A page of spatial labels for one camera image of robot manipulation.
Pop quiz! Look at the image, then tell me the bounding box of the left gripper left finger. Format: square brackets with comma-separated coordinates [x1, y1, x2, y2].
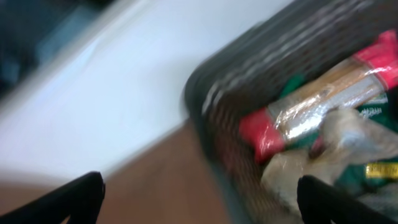
[1, 171, 105, 224]

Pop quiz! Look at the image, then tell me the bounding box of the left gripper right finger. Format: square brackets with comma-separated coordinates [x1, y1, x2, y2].
[297, 175, 397, 224]

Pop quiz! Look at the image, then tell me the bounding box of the green Nescafe coffee bag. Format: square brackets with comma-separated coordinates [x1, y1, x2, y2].
[278, 73, 398, 197]

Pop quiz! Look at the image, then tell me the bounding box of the beige paper pouch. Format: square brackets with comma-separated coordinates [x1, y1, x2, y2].
[261, 110, 397, 223]

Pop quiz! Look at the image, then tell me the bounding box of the orange spaghetti packet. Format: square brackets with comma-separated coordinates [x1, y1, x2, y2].
[239, 30, 397, 163]

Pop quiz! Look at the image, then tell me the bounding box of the grey plastic lattice basket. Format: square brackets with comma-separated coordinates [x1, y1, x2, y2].
[185, 0, 397, 223]

